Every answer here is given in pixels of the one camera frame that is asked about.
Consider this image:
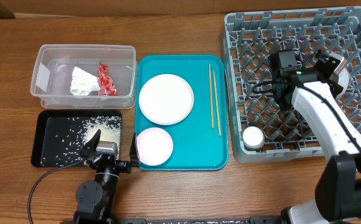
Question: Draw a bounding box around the clear plastic bin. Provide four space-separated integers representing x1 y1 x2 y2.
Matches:
30 44 138 109

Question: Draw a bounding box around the white round plate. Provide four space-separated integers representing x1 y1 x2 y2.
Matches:
138 74 194 126

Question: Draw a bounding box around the red snack wrapper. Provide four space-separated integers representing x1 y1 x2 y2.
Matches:
98 63 118 96

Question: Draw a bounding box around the pink bowl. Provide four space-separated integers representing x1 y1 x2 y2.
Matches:
136 128 174 166

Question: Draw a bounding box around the grey-white bowl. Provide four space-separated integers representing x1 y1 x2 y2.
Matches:
336 68 349 100

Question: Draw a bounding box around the grey dish rack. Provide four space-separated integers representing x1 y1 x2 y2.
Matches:
221 6 361 163

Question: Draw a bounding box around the black tray with rice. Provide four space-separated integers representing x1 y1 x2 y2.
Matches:
30 109 122 167

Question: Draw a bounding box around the wooden chopstick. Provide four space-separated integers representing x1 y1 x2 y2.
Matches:
209 64 215 128
213 71 222 136

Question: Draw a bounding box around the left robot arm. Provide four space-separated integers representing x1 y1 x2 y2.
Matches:
72 130 141 223

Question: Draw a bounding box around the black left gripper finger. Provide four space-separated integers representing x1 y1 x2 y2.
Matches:
81 129 101 152
129 133 140 167

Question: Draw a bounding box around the black base bar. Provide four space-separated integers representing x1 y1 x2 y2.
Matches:
117 215 288 224

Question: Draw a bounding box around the cream paper cup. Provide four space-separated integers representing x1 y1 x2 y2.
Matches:
242 126 265 151

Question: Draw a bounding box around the teal plastic tray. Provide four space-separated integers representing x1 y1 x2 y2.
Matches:
137 55 229 170

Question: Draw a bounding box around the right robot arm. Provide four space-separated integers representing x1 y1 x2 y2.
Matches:
272 70 361 223

